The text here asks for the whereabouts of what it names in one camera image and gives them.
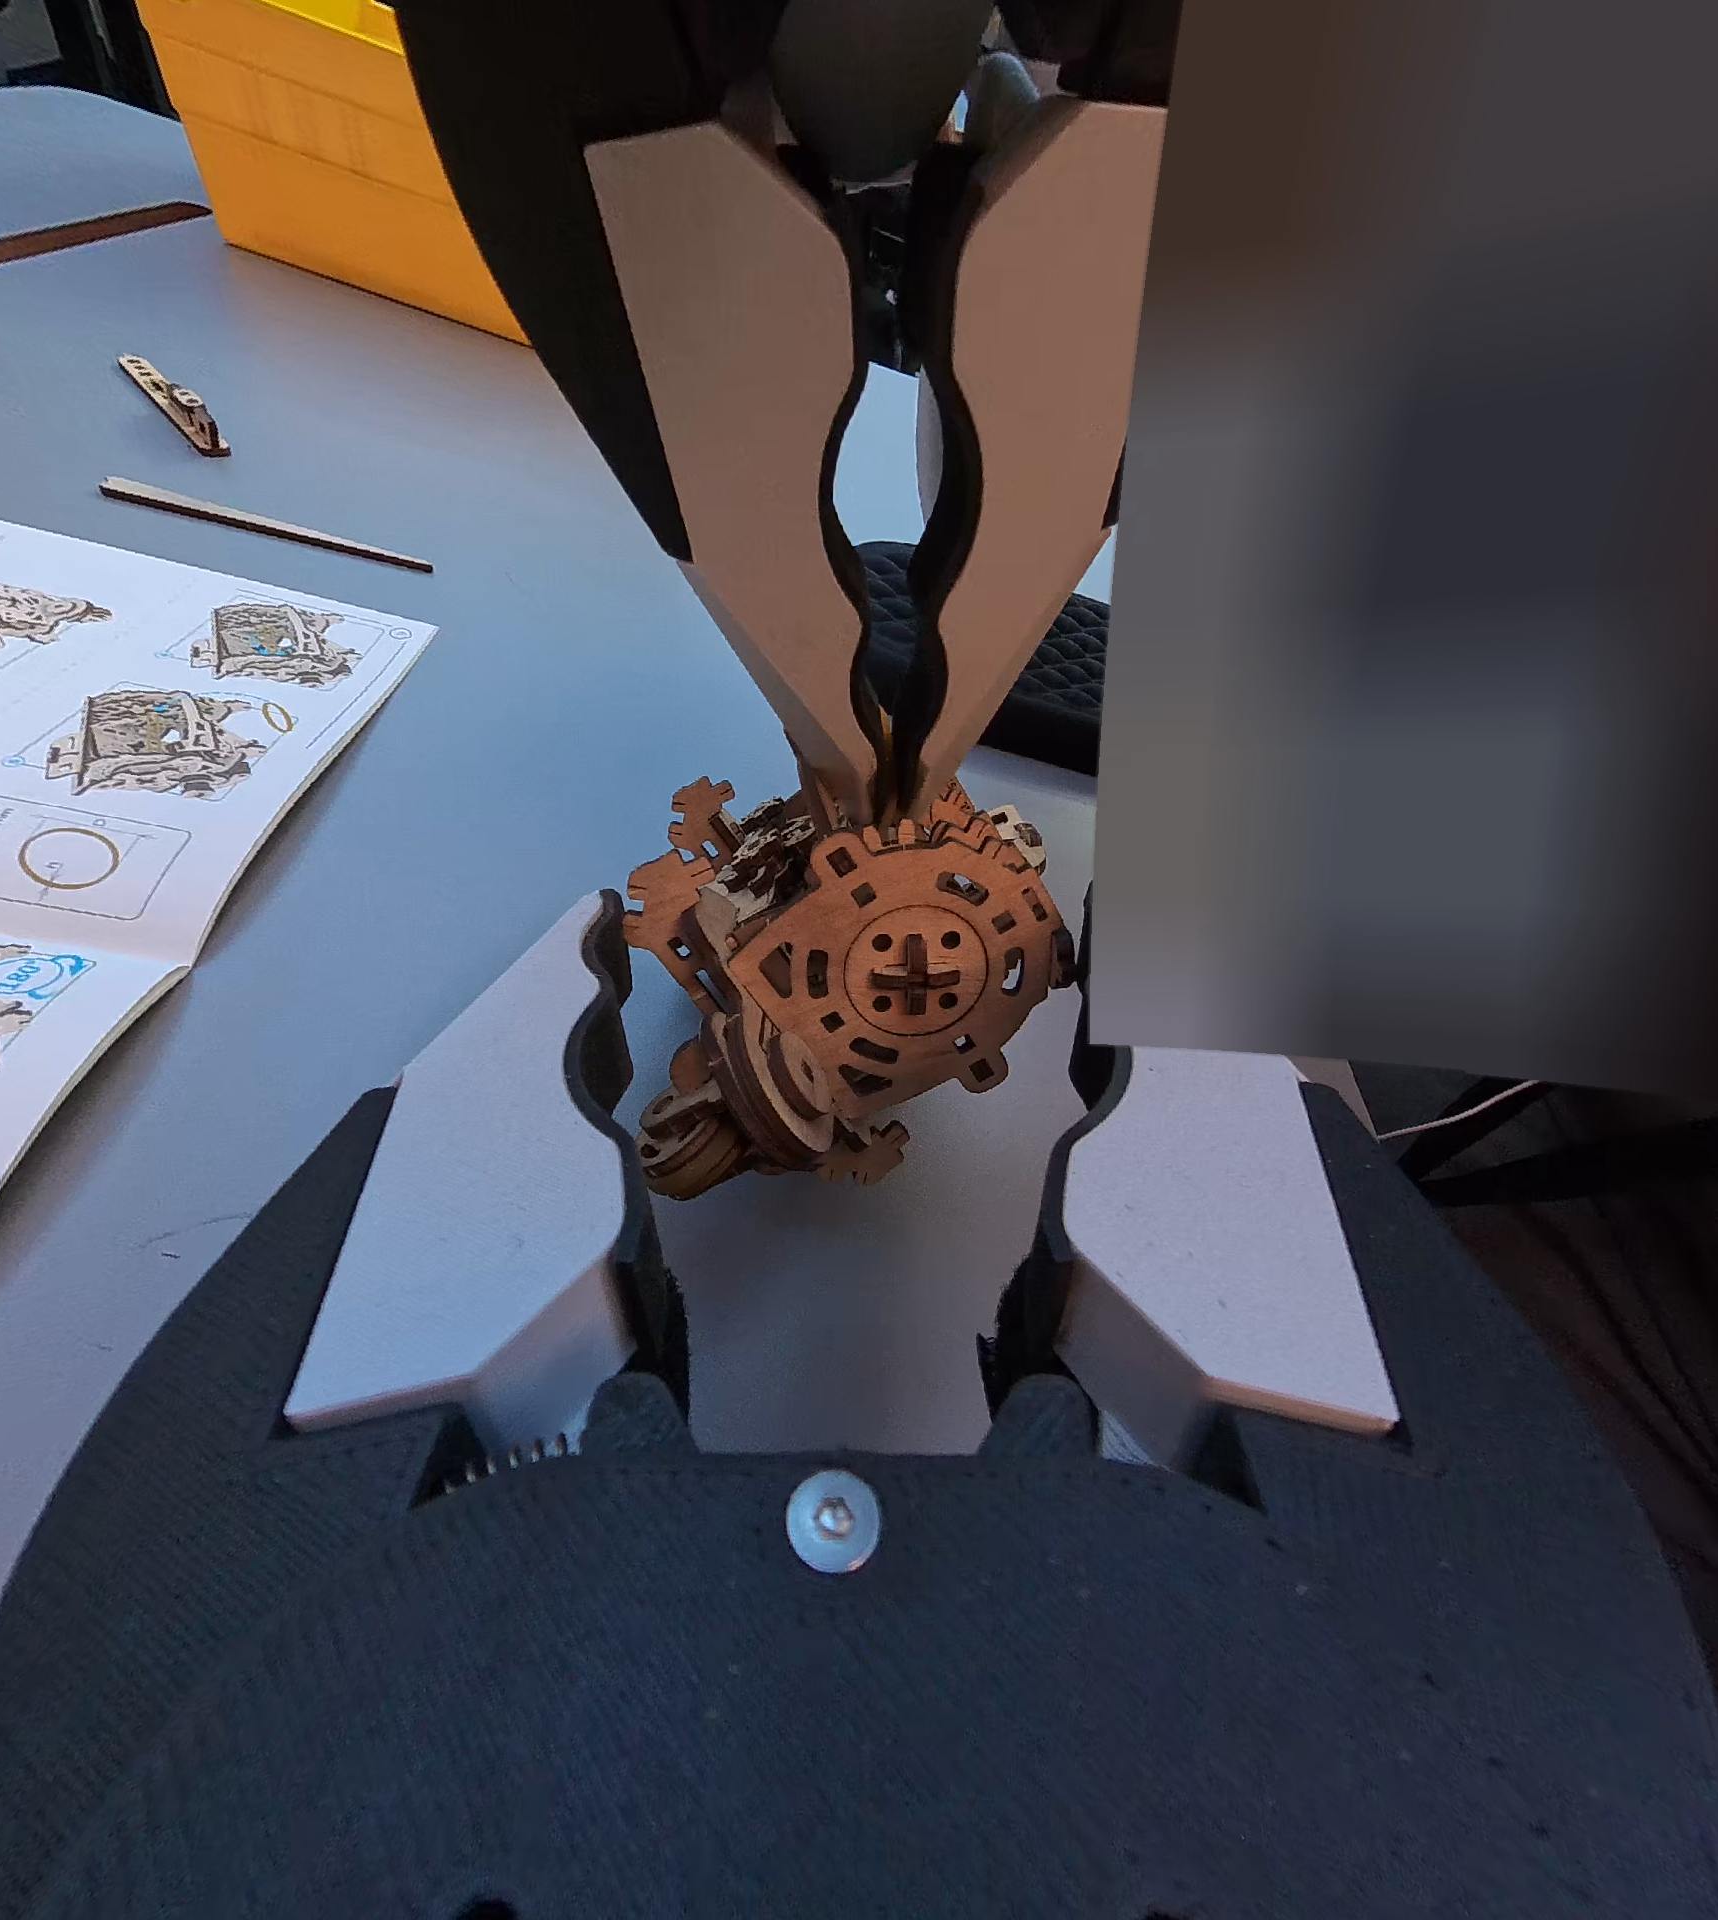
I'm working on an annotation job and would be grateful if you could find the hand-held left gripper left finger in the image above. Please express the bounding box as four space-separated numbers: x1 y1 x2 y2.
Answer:
279 887 691 1463

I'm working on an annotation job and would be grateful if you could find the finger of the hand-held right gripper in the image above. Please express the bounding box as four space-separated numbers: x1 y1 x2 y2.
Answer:
891 94 1172 790
581 116 891 824

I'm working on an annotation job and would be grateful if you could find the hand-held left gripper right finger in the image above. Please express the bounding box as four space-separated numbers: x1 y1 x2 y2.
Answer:
975 883 1405 1471

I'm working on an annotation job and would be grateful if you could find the wooden mechanical model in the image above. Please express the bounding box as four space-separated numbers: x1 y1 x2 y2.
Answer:
621 771 1077 1201

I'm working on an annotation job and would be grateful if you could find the small wooden model part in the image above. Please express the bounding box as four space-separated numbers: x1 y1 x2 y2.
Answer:
115 353 234 460

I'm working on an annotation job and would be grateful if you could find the yellow plastic bin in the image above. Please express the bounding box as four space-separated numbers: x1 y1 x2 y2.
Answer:
134 0 532 347

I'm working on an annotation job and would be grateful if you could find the black chair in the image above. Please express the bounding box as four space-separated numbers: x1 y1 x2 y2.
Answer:
849 540 1116 779

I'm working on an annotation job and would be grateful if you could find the thin wooden stick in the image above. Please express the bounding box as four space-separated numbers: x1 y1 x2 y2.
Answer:
98 473 435 577

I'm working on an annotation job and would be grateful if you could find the white cable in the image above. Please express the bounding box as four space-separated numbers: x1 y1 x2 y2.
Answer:
1376 1075 1544 1149

